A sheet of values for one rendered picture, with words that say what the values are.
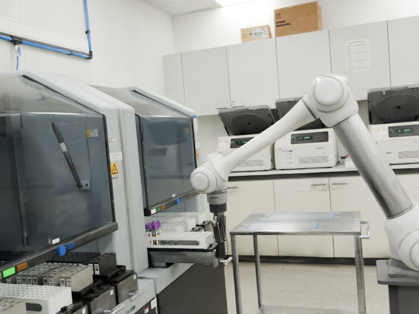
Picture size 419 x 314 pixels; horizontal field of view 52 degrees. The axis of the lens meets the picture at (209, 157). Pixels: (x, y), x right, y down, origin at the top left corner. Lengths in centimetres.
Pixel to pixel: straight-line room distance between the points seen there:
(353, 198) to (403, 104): 100
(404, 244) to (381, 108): 290
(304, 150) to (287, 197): 47
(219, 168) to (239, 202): 262
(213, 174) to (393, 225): 65
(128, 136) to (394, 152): 272
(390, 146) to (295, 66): 118
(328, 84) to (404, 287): 83
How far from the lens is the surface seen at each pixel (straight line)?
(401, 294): 184
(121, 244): 175
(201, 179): 159
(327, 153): 403
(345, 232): 202
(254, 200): 419
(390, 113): 443
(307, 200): 409
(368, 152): 155
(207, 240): 187
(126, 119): 181
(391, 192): 158
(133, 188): 182
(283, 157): 408
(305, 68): 436
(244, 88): 446
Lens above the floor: 130
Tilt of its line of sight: 3 degrees down
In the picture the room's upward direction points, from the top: 5 degrees counter-clockwise
